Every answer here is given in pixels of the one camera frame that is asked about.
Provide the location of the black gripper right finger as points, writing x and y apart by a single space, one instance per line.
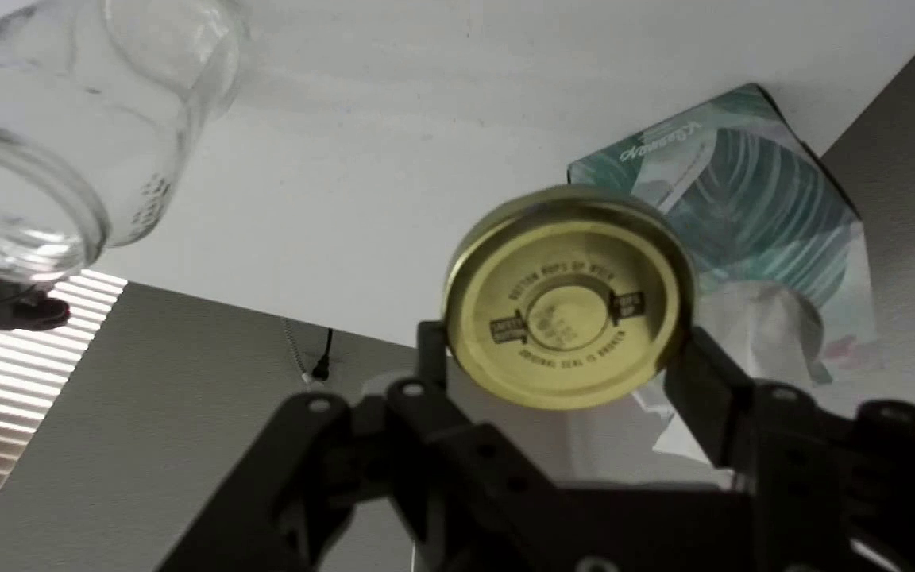
850 498

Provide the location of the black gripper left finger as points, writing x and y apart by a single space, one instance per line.
372 498

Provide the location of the gold metal jar lid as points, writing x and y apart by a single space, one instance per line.
571 303

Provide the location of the white table board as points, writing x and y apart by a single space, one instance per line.
428 159

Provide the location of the clear glass jar bottle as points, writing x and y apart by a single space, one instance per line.
65 127

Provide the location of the dark object by blinds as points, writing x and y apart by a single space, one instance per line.
0 303

